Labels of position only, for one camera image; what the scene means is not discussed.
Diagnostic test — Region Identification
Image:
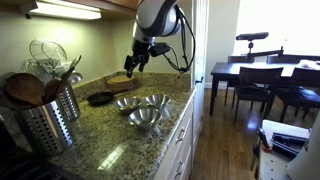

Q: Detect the white plastic utensil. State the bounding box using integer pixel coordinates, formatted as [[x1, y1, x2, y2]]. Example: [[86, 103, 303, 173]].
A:
[[53, 62, 73, 77]]

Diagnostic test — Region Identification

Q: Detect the metal drawer handle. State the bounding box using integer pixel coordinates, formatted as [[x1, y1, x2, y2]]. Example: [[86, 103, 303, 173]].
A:
[[175, 127, 186, 145], [174, 160, 185, 179]]

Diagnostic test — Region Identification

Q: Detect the perforated steel utensil holder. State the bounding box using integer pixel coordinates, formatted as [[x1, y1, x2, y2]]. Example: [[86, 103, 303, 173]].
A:
[[56, 81, 81, 123], [18, 98, 75, 158]]

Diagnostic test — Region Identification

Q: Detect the steel ladle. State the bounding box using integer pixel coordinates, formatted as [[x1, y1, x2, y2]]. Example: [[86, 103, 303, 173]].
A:
[[66, 71, 84, 85]]

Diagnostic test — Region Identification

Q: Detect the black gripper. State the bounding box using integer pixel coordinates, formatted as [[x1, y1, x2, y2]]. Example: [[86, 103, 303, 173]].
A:
[[123, 38, 152, 79]]

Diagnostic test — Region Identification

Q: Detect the white item on table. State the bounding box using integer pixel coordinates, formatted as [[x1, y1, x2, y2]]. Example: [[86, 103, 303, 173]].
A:
[[297, 59, 320, 70]]

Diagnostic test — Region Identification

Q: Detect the dark dining table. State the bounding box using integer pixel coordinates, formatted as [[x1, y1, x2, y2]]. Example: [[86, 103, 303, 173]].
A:
[[209, 59, 320, 117]]

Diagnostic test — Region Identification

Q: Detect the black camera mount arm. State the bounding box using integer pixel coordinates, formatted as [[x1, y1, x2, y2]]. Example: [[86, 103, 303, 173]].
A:
[[229, 39, 285, 64]]

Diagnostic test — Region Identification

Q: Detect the black stereo camera bar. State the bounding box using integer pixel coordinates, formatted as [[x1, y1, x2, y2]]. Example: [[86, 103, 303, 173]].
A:
[[235, 31, 270, 42]]

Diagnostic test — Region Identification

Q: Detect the slotted wooden spoon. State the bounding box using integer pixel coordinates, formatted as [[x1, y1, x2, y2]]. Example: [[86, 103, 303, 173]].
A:
[[3, 73, 45, 108]]

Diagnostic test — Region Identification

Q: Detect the wire whisk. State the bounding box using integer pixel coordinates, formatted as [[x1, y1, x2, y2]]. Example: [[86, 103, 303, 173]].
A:
[[20, 58, 53, 86]]

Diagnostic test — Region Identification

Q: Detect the robot cart platform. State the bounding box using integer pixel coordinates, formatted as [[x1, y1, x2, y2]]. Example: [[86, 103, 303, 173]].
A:
[[254, 146, 303, 180]]

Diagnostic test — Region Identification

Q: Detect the brown wooden spoon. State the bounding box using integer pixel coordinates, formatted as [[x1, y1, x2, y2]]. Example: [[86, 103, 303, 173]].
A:
[[43, 66, 76, 104]]

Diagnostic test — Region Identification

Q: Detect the black bar clamp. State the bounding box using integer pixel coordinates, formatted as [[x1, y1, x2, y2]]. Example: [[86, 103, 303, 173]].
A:
[[250, 128, 274, 171]]

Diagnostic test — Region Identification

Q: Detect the black tool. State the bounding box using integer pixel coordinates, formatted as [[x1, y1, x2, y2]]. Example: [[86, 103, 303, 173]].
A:
[[271, 131, 308, 158]]

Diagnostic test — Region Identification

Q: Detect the kitchen base cabinet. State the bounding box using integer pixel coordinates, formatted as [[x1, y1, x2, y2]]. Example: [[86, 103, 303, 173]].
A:
[[153, 94, 196, 180]]

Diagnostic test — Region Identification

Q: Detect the wrist mounted camera box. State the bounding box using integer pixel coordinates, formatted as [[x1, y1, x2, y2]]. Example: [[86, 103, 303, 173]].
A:
[[148, 42, 172, 58]]

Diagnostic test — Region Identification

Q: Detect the small stainless steel bowl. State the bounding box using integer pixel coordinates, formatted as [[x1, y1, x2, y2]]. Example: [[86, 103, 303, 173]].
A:
[[143, 93, 173, 112], [113, 96, 143, 114], [128, 107, 164, 131]]

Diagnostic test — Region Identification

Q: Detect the bright window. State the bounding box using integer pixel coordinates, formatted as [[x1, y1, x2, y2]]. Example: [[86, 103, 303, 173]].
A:
[[233, 0, 320, 57]]

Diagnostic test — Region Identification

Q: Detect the round wooden board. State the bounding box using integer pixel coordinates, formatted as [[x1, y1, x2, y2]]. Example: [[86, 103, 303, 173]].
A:
[[107, 81, 136, 94], [106, 74, 137, 86]]

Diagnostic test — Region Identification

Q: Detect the dark dining chair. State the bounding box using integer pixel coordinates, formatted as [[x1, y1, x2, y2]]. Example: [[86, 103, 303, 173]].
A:
[[265, 54, 320, 64], [223, 54, 256, 107], [233, 66, 284, 123], [274, 67, 320, 124]]

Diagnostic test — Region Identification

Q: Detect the under-cabinet light fixture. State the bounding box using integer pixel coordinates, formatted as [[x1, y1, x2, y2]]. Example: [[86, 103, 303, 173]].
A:
[[19, 0, 103, 21]]

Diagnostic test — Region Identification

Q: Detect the black cast iron skillet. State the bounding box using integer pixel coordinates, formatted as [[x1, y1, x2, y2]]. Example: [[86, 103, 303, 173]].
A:
[[86, 90, 118, 107]]

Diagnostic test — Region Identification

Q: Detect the flat pale board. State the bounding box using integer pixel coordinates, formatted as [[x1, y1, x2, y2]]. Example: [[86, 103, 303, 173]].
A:
[[260, 119, 312, 158]]

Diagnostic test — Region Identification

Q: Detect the dark wooden spatula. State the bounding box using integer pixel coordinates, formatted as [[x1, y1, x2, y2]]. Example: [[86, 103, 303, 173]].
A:
[[0, 91, 33, 112]]

